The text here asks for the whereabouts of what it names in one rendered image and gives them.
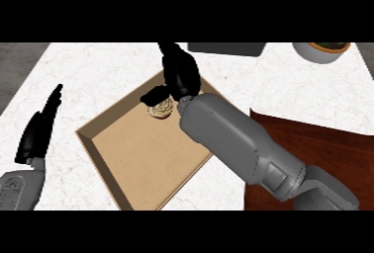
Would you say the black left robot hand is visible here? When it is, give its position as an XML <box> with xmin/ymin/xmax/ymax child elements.
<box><xmin>13</xmin><ymin>83</ymin><xmax>64</xmax><ymax>165</ymax></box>

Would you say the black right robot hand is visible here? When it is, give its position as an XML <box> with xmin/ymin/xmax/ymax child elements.
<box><xmin>139</xmin><ymin>42</ymin><xmax>203</xmax><ymax>107</ymax></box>

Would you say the beige cupcake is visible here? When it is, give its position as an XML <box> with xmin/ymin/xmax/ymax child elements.
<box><xmin>148</xmin><ymin>98</ymin><xmax>176</xmax><ymax>120</ymax></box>

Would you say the tan cardboard box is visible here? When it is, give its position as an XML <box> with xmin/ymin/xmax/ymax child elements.
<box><xmin>74</xmin><ymin>68</ymin><xmax>231</xmax><ymax>211</ymax></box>

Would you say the dark red wooden tray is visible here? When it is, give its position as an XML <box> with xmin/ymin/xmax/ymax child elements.
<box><xmin>243</xmin><ymin>108</ymin><xmax>374</xmax><ymax>211</ymax></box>

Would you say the dark grey flat appliance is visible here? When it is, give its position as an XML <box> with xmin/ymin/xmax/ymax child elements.
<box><xmin>186</xmin><ymin>42</ymin><xmax>268</xmax><ymax>57</ymax></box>

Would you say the grey potted plant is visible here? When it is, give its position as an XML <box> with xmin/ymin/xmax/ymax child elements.
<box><xmin>291</xmin><ymin>42</ymin><xmax>352</xmax><ymax>65</ymax></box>

